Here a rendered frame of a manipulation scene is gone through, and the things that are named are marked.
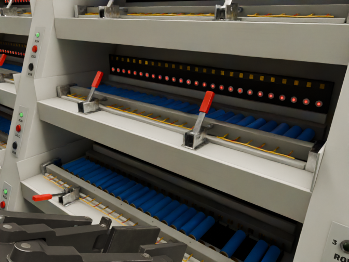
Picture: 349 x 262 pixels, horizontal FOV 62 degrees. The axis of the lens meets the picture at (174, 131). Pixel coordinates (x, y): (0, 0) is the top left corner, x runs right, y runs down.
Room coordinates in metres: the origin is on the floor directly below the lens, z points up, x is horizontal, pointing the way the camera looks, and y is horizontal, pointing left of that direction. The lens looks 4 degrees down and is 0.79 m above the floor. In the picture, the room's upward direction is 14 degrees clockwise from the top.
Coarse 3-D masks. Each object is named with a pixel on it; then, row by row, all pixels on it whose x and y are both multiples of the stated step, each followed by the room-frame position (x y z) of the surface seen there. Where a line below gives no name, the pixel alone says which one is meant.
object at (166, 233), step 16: (64, 176) 0.65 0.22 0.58; (96, 192) 0.59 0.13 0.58; (96, 208) 0.57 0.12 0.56; (112, 208) 0.56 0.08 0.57; (128, 208) 0.55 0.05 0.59; (144, 224) 0.51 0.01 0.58; (160, 224) 0.50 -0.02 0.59; (160, 240) 0.48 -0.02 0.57; (192, 240) 0.47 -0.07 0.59; (192, 256) 0.46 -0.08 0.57; (208, 256) 0.44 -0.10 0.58; (224, 256) 0.44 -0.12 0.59
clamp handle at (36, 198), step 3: (66, 189) 0.59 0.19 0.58; (66, 192) 0.59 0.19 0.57; (33, 195) 0.54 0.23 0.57; (36, 195) 0.54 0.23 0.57; (39, 195) 0.55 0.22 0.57; (42, 195) 0.55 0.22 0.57; (45, 195) 0.55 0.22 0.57; (48, 195) 0.56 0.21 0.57; (51, 195) 0.56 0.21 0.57; (54, 195) 0.57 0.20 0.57; (57, 195) 0.57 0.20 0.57; (60, 195) 0.58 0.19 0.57; (63, 195) 0.58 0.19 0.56; (33, 198) 0.54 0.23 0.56; (36, 198) 0.54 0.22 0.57; (39, 198) 0.54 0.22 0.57; (42, 198) 0.55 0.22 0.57; (45, 198) 0.55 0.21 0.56; (48, 198) 0.56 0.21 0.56; (51, 198) 0.56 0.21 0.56; (36, 201) 0.54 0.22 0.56
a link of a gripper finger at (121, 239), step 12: (120, 228) 0.27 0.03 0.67; (132, 228) 0.28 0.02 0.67; (144, 228) 0.29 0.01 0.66; (156, 228) 0.31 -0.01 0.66; (108, 240) 0.26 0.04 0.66; (120, 240) 0.27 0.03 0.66; (132, 240) 0.28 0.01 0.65; (144, 240) 0.30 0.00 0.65; (156, 240) 0.31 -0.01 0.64; (108, 252) 0.26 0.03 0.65; (120, 252) 0.27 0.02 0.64; (132, 252) 0.29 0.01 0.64
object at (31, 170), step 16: (80, 144) 0.79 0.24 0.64; (96, 144) 0.79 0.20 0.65; (32, 160) 0.69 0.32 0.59; (48, 160) 0.72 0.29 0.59; (64, 160) 0.76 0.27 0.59; (128, 160) 0.71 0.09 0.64; (32, 176) 0.70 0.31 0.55; (160, 176) 0.66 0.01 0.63; (176, 176) 0.63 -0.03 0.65; (32, 192) 0.65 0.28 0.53; (48, 192) 0.63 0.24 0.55; (208, 192) 0.58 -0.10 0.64; (48, 208) 0.61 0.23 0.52; (64, 208) 0.58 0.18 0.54; (80, 208) 0.58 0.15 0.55; (240, 208) 0.54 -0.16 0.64; (256, 208) 0.53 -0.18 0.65; (112, 224) 0.54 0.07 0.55; (224, 224) 0.54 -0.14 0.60; (272, 224) 0.51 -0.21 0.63; (288, 224) 0.49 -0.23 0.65; (256, 240) 0.51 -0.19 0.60; (288, 256) 0.47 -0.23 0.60
